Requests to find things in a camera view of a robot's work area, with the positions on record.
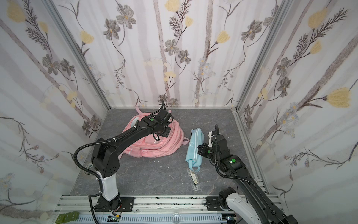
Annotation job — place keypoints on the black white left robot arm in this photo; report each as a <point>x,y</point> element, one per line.
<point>105,156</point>

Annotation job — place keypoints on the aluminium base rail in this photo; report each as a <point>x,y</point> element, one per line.
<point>152,210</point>

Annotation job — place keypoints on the green terminal block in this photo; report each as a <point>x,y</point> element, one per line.
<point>67,217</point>

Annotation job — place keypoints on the light blue pencil case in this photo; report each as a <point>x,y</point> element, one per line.
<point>193,159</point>

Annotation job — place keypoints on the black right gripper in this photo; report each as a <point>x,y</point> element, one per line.
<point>215,138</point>

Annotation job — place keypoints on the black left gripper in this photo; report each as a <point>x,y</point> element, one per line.
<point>163,112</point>

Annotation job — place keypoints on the clear plastic stapler box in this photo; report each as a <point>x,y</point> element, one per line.
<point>194,180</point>

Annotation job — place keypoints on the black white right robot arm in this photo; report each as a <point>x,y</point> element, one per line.
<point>257,208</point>

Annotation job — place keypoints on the clear tape roll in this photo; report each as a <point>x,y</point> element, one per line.
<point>89,166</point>

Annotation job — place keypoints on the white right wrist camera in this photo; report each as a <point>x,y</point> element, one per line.
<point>211,136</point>

